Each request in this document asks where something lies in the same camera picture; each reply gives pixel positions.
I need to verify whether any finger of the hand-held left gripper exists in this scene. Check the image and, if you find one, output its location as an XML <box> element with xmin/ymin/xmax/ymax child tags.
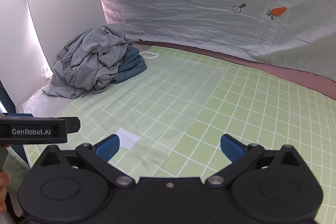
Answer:
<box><xmin>66</xmin><ymin>117</ymin><xmax>81</xmax><ymax>134</ymax></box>

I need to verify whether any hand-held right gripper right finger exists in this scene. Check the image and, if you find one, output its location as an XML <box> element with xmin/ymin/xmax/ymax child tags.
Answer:
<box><xmin>205</xmin><ymin>134</ymin><xmax>303</xmax><ymax>188</ymax></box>

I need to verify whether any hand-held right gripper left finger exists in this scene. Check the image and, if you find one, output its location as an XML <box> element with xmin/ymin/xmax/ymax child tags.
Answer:
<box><xmin>31</xmin><ymin>134</ymin><xmax>136</xmax><ymax>188</ymax></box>

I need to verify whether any person's left hand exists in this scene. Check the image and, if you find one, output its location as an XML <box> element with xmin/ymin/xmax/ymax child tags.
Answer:
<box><xmin>0</xmin><ymin>171</ymin><xmax>11</xmax><ymax>214</ymax></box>

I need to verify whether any white paper label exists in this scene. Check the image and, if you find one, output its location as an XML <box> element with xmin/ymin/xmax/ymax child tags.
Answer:
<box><xmin>115</xmin><ymin>128</ymin><xmax>140</xmax><ymax>150</ymax></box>

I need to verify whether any green cloth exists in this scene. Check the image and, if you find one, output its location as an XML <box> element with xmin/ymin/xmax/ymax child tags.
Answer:
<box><xmin>5</xmin><ymin>147</ymin><xmax>32</xmax><ymax>189</ymax></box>

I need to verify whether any green grid mat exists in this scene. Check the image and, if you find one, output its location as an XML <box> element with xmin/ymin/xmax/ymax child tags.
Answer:
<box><xmin>24</xmin><ymin>46</ymin><xmax>336</xmax><ymax>224</ymax></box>

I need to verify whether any translucent plastic sheet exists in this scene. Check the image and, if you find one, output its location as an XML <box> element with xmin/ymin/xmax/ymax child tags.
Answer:
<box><xmin>22</xmin><ymin>49</ymin><xmax>226</xmax><ymax>178</ymax></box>

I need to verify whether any teal garment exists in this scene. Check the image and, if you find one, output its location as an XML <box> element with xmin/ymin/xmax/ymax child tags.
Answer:
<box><xmin>112</xmin><ymin>43</ymin><xmax>147</xmax><ymax>84</ymax></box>

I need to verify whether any crumpled grey garment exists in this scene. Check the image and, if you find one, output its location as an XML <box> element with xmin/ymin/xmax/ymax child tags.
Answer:
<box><xmin>41</xmin><ymin>24</ymin><xmax>132</xmax><ymax>100</ymax></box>

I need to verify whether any grey printed sheet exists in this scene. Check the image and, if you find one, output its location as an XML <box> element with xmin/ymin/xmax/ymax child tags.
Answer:
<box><xmin>89</xmin><ymin>0</ymin><xmax>336</xmax><ymax>102</ymax></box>

